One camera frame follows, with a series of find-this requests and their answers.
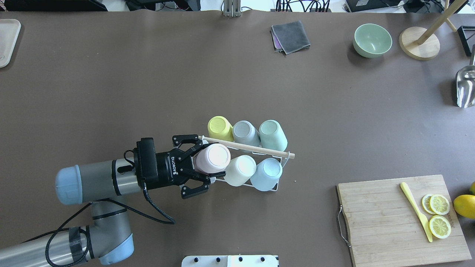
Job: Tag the cream white cup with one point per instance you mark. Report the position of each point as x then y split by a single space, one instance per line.
240 170

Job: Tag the pink cup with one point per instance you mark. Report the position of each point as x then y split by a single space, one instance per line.
213 159

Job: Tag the grey cup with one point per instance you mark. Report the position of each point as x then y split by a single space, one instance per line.
245 133

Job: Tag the wooden stand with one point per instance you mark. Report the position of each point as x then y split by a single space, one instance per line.
422 44

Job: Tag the mint green cup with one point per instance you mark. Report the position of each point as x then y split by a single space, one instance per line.
272 136

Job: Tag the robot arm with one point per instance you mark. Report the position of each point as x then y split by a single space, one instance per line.
108 191

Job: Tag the purple cloth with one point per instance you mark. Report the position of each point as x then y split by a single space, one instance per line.
276 43

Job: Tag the lemon slice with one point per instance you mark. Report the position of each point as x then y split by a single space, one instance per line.
425 201
440 226
439 204

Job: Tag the metal scoop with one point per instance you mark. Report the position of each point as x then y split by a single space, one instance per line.
465 84

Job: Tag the green bowl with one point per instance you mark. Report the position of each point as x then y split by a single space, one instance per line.
371 40

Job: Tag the yellow plastic knife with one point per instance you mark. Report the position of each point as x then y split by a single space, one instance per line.
422 218

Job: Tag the yellow lemon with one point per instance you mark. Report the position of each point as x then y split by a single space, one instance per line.
464 205
472 188

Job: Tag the aluminium frame post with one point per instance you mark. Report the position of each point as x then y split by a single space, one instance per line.
232 8

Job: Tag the grey cloth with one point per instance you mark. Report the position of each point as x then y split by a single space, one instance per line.
292 36

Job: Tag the light blue cup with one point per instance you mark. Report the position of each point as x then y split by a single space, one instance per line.
267 174

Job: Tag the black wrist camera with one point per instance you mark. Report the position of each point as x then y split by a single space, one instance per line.
145 163

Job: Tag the yellow cup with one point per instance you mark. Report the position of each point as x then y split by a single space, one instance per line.
220 128

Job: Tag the cream plastic tray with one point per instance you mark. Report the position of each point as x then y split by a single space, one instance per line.
9 32

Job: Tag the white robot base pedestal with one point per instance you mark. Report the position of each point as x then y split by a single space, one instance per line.
259 260

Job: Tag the white wire cup holder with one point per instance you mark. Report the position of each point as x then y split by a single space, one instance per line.
282 157

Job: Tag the bamboo cutting board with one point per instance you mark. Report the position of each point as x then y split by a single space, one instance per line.
384 231

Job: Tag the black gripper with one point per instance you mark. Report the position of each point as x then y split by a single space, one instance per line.
166 167

